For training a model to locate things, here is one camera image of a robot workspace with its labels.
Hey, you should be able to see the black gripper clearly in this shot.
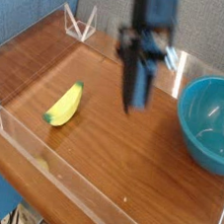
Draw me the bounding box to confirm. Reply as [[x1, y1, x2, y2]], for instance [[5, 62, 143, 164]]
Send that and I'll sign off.
[[115, 25, 179, 112]]

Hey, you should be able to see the blue plastic bowl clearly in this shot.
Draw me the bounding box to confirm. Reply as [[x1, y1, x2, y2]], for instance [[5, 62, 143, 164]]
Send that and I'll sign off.
[[177, 75, 224, 176]]

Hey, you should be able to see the black blue robot arm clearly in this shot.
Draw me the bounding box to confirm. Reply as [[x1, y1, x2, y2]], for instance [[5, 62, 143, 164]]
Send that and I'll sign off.
[[116, 0, 180, 112]]

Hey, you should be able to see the clear acrylic back barrier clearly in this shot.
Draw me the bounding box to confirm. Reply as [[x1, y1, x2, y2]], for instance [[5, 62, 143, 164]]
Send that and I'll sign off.
[[85, 31, 222, 98]]

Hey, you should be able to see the clear acrylic barrier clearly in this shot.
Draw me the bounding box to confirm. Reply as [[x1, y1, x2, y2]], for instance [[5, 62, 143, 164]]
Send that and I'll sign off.
[[0, 108, 137, 224], [85, 31, 222, 98]]

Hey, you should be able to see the yellow toy banana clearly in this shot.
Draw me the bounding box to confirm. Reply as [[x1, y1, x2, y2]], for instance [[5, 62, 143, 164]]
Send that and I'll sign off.
[[42, 81, 84, 126]]

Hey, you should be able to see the clear acrylic front barrier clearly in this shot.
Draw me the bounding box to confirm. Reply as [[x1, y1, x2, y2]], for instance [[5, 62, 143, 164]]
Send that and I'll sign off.
[[0, 108, 137, 224]]

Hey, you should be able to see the clear acrylic corner bracket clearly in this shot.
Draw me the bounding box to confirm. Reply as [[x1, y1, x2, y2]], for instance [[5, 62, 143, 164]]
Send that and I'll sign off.
[[64, 3, 98, 42]]

